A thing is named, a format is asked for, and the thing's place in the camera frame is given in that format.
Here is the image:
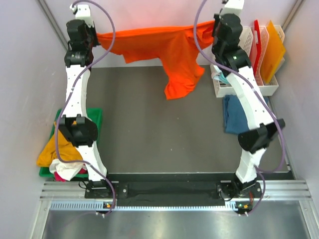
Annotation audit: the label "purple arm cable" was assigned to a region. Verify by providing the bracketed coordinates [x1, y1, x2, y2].
[193, 0, 286, 216]
[54, 0, 117, 217]

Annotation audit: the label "mustard yellow t-shirt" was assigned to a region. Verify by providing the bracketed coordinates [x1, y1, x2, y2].
[36, 131, 83, 167]

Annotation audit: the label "magenta t-shirt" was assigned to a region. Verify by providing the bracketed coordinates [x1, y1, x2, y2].
[53, 167, 87, 182]

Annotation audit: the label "white t-shirt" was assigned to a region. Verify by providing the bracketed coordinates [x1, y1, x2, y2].
[49, 159, 87, 182]

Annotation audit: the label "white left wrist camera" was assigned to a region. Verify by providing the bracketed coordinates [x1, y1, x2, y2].
[70, 4, 95, 27]

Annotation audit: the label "green plastic bin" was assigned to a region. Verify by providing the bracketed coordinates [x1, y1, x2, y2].
[39, 108, 103, 178]

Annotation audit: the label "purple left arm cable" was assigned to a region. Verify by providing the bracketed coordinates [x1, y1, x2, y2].
[54, 0, 117, 217]

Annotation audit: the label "white plastic file organizer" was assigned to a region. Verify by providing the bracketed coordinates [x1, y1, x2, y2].
[210, 25, 286, 98]

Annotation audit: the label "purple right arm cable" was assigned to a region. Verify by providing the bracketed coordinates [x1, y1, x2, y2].
[193, 0, 286, 216]

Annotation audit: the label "white slotted cable duct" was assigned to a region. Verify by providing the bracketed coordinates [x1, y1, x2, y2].
[50, 200, 252, 212]

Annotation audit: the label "aluminium frame rail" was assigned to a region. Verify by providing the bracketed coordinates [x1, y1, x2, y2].
[40, 180, 312, 201]

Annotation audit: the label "teal headphones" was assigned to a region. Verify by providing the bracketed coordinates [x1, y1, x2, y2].
[214, 66, 229, 84]

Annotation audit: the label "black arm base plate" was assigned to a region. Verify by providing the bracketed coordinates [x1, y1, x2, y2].
[85, 173, 261, 208]

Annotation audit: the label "folded blue t-shirt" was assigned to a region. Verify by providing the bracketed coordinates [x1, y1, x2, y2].
[222, 94, 270, 137]

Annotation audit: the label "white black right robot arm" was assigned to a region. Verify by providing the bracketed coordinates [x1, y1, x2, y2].
[212, 13, 285, 199]

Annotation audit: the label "orange t-shirt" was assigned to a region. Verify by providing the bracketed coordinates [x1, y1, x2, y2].
[97, 21, 214, 100]

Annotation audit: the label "orange plastic folder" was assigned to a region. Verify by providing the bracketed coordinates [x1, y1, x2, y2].
[260, 20, 286, 84]

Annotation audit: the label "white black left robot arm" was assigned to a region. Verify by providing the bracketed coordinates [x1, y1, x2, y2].
[57, 19, 113, 198]

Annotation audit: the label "red plastic folder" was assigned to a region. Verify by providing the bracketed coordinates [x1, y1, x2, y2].
[249, 20, 261, 84]

